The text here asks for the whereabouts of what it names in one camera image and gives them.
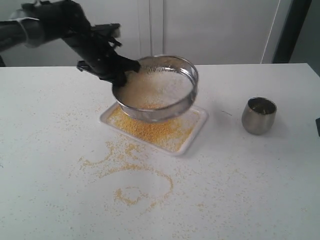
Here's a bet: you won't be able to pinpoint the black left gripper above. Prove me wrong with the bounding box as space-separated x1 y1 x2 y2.
62 28 141 87

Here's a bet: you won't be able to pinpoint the round stainless steel sieve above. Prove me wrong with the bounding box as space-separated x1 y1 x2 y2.
112 55 199 123

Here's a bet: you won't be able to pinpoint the stainless steel cup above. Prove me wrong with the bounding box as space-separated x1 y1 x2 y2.
241 96 278 135

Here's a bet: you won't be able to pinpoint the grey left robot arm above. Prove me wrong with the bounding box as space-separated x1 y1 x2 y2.
0 0 141 87

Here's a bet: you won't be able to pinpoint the yellow-brown granules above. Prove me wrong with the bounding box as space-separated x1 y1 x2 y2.
105 106 201 153

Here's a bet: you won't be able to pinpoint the white rice grains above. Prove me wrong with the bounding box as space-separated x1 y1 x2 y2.
117 69 193 109

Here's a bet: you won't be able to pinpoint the white plastic tray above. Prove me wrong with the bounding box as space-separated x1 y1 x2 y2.
100 103 208 156

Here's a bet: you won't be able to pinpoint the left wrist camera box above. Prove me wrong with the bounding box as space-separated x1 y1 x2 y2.
91 23 121 39

